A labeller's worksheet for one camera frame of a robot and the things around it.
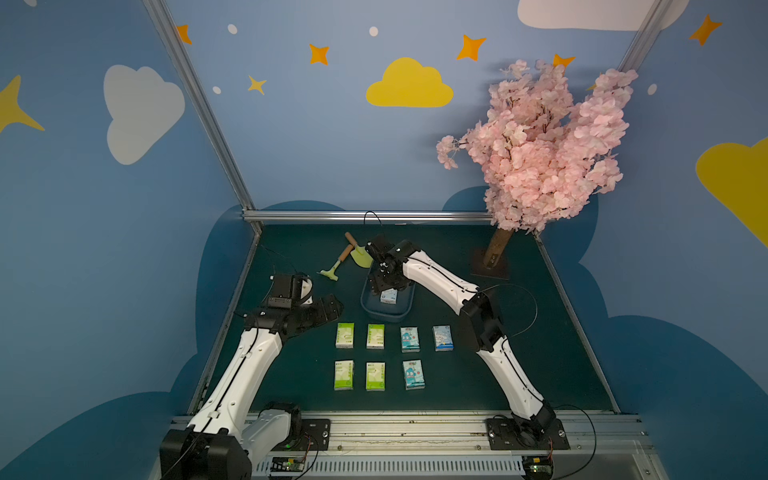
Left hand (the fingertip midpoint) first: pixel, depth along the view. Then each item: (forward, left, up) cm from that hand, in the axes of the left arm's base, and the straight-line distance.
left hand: (330, 307), depth 82 cm
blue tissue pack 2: (-14, -24, -12) cm, 30 cm away
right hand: (+15, -17, -8) cm, 24 cm away
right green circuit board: (-34, -55, -17) cm, 66 cm away
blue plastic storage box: (+9, -11, -13) cm, 19 cm away
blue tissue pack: (+12, -16, -12) cm, 24 cm away
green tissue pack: (-2, -12, -13) cm, 18 cm away
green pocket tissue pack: (-3, -3, -12) cm, 13 cm away
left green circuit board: (-35, +8, -16) cm, 39 cm away
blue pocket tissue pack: (-4, -23, -12) cm, 26 cm away
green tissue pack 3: (-14, -4, -12) cm, 19 cm away
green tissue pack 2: (-14, -13, -12) cm, 23 cm away
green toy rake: (+23, +5, -15) cm, 28 cm away
